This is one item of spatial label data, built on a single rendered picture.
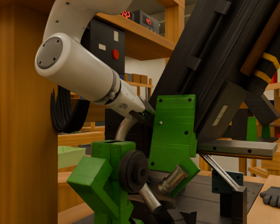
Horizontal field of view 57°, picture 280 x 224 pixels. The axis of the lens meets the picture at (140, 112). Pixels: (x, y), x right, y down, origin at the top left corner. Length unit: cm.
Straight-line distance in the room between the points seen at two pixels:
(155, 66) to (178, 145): 1094
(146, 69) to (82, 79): 1137
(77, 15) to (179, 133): 38
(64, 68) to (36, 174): 40
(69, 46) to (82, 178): 22
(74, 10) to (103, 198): 34
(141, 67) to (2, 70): 1134
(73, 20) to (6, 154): 40
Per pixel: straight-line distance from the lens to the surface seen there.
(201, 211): 93
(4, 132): 76
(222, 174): 80
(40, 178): 79
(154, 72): 1158
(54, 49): 47
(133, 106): 58
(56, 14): 54
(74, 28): 56
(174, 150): 69
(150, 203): 64
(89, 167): 44
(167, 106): 72
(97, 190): 43
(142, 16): 107
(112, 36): 86
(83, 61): 47
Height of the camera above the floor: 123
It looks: level
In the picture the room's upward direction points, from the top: straight up
